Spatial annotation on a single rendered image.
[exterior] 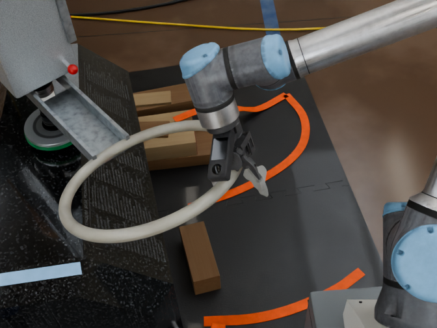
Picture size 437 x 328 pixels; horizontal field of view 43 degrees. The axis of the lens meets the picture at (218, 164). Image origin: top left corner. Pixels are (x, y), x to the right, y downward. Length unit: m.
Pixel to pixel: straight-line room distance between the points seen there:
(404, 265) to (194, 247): 1.56
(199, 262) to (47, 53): 1.18
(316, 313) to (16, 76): 1.09
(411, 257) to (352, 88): 2.44
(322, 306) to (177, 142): 1.50
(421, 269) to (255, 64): 0.50
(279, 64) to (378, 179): 1.93
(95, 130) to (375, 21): 0.86
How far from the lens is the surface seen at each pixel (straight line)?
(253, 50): 1.14
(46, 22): 1.72
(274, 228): 2.72
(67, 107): 1.80
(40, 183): 1.95
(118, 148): 1.59
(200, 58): 1.13
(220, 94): 1.17
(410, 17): 1.28
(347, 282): 2.60
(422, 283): 1.10
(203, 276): 2.46
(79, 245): 1.76
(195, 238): 2.56
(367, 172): 3.01
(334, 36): 1.26
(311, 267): 2.62
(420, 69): 3.68
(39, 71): 1.78
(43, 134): 2.03
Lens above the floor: 2.28
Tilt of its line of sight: 49 degrees down
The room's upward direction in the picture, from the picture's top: 4 degrees counter-clockwise
